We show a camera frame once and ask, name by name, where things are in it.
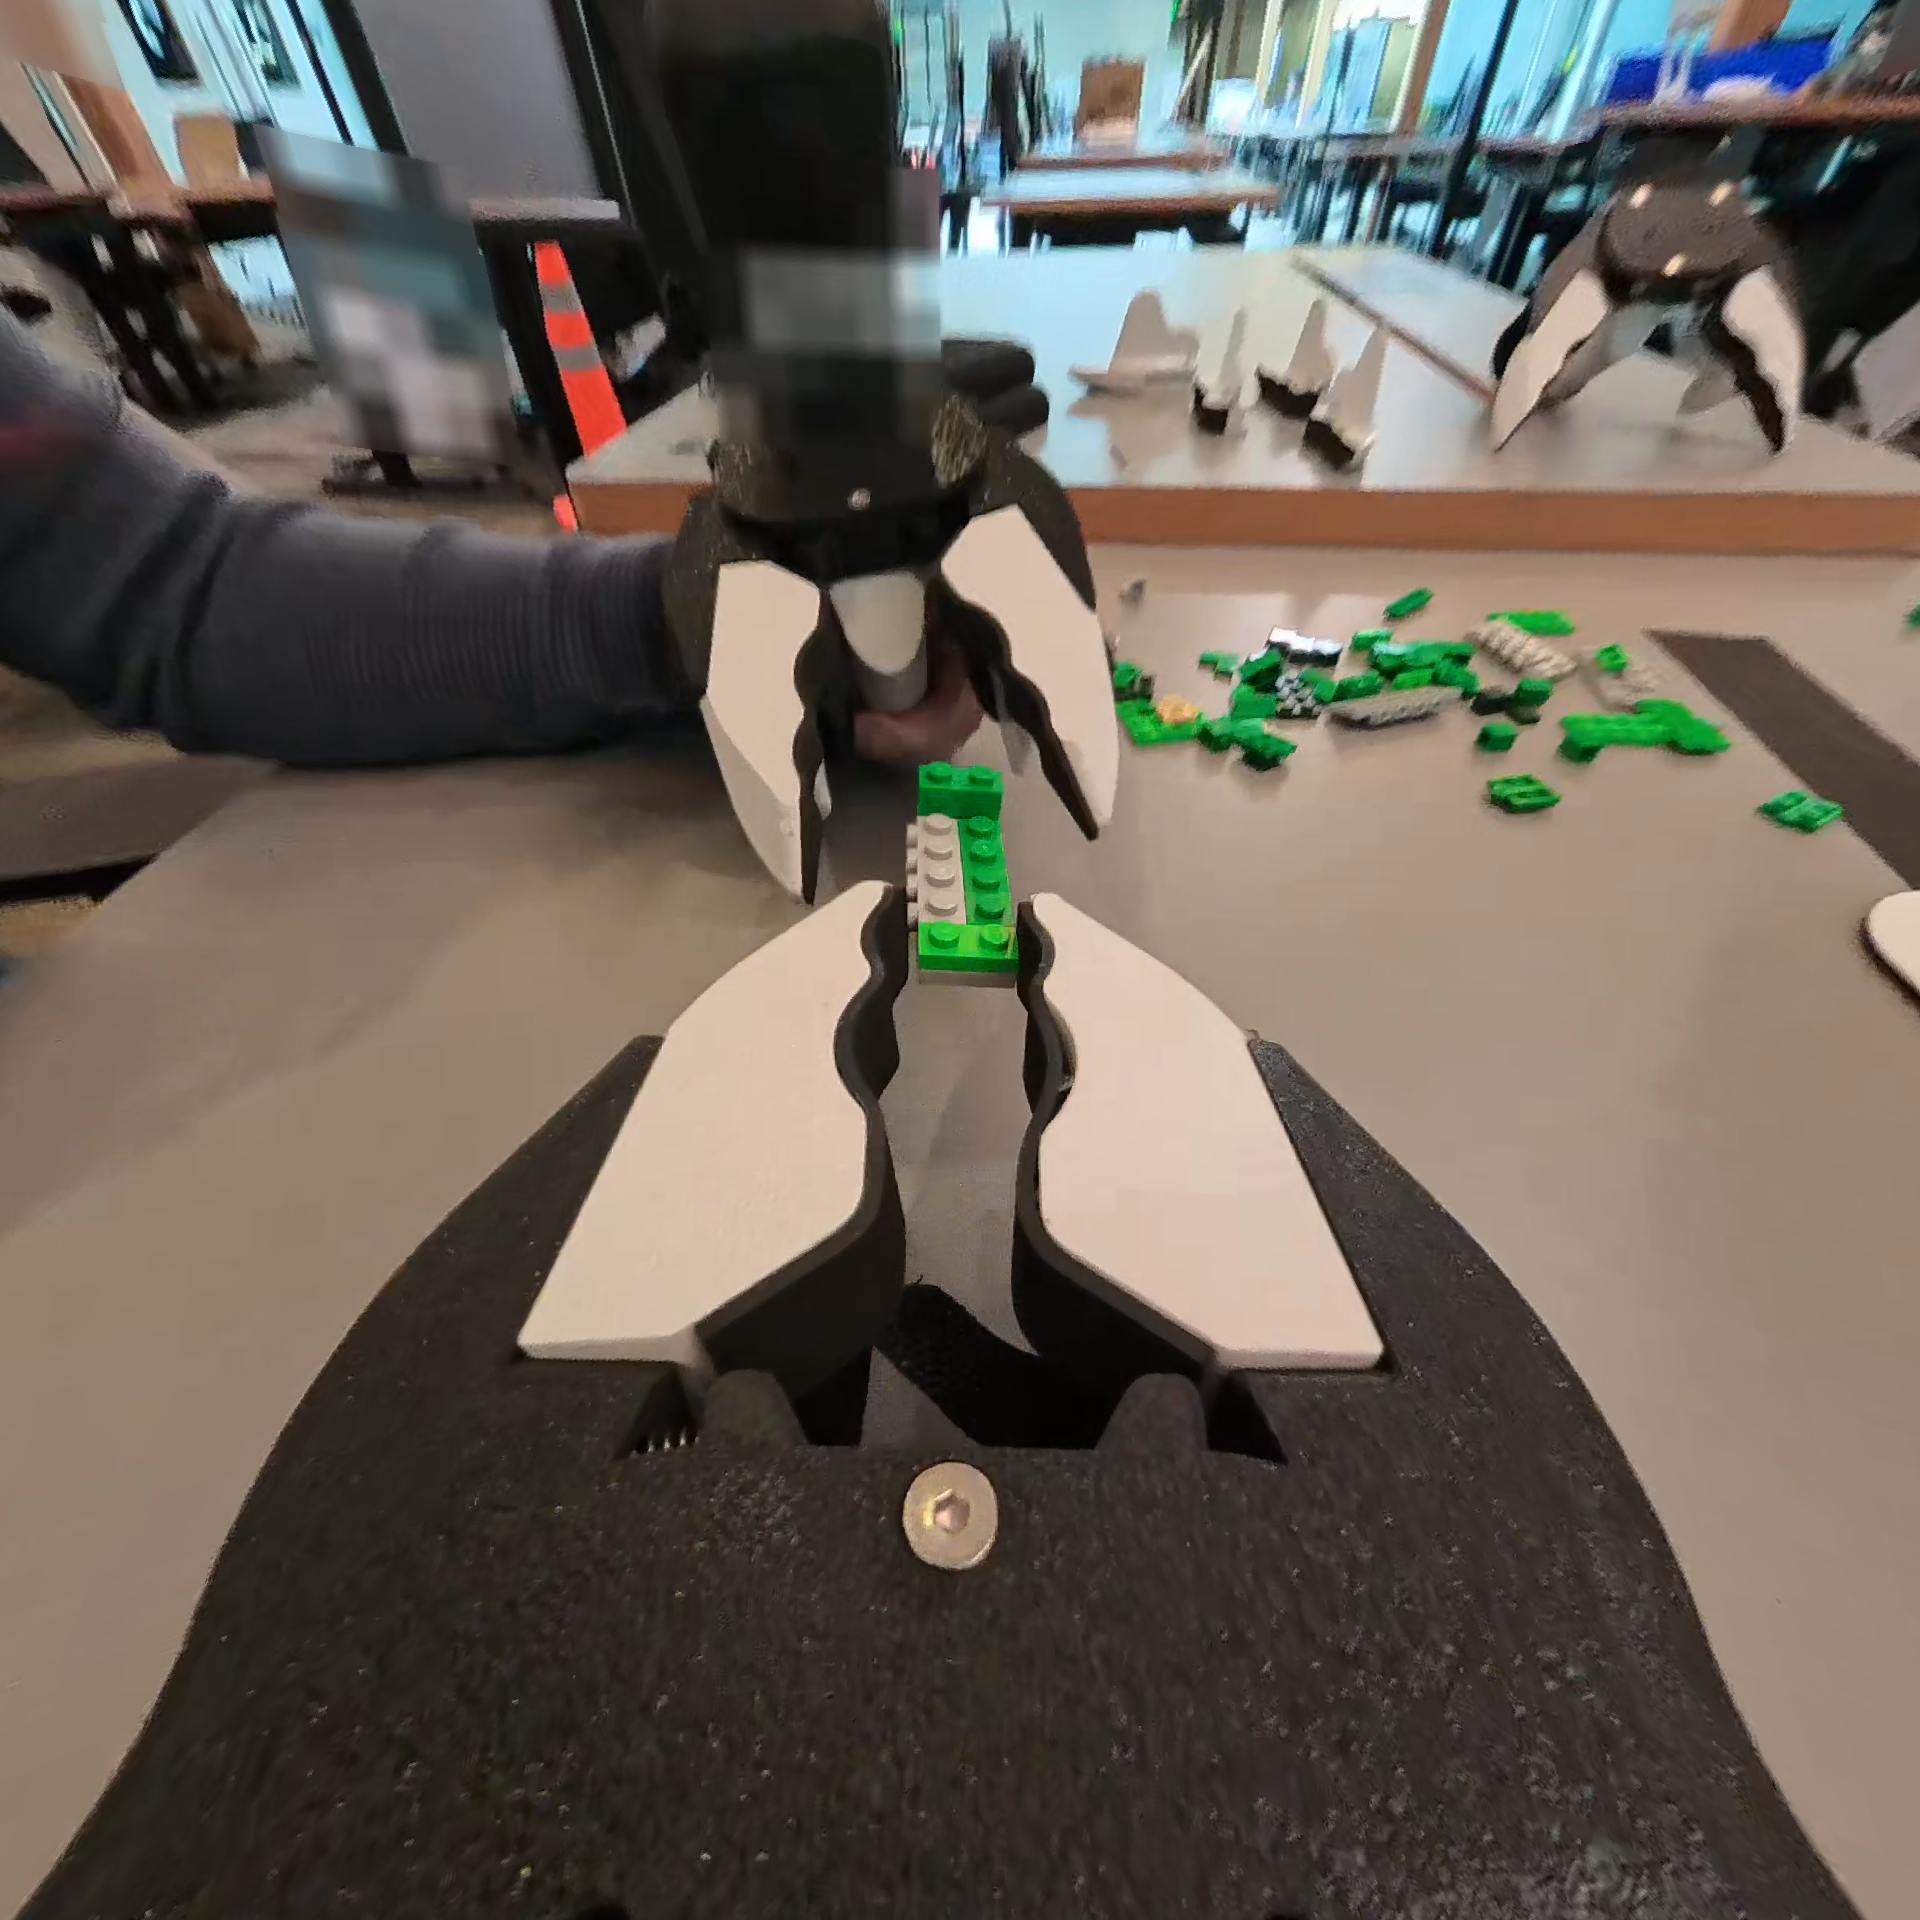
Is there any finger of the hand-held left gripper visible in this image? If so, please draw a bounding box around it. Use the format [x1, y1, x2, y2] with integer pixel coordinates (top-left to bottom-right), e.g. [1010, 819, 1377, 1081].
[700, 564, 836, 904]
[947, 503, 1125, 840]

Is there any dark display board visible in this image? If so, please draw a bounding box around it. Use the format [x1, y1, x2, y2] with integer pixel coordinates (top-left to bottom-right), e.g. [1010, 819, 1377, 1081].
[323, 0, 625, 227]

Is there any person's left forearm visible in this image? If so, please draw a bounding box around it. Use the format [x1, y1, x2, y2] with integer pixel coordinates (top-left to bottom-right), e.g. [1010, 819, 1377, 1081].
[0, 309, 709, 771]

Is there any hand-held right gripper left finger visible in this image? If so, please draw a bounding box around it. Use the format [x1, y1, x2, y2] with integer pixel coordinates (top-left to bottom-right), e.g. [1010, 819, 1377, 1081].
[517, 880, 913, 1380]

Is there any green and grey brick assembly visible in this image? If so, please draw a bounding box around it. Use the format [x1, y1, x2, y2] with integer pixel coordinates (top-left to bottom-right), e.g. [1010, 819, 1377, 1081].
[906, 762, 1021, 984]

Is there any wood-edged grey table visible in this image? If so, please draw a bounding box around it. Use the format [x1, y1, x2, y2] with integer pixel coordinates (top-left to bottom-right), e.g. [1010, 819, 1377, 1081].
[567, 244, 1920, 554]

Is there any person's left hand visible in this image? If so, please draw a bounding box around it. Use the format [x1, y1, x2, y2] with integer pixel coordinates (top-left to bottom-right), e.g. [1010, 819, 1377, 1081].
[853, 671, 989, 762]

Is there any orange traffic cone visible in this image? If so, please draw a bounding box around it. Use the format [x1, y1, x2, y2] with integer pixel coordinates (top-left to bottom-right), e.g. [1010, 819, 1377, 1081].
[532, 239, 630, 532]

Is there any grey desk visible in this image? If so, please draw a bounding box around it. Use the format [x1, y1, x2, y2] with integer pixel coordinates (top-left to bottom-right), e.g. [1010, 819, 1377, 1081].
[0, 545, 1920, 1920]

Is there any pile of green bricks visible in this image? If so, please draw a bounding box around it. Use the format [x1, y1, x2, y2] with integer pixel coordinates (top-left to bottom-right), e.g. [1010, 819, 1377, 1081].
[1111, 589, 1848, 836]

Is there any idle black white gripper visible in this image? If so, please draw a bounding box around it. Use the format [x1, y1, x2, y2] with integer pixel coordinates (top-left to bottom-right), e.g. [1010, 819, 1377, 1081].
[1490, 142, 1810, 453]

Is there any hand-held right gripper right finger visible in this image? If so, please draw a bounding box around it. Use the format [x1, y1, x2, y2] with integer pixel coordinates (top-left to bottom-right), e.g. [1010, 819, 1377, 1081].
[1012, 890, 1387, 1380]

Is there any background wooden table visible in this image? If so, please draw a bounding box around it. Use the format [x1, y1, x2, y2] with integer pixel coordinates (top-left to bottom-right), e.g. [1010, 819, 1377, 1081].
[983, 142, 1284, 249]

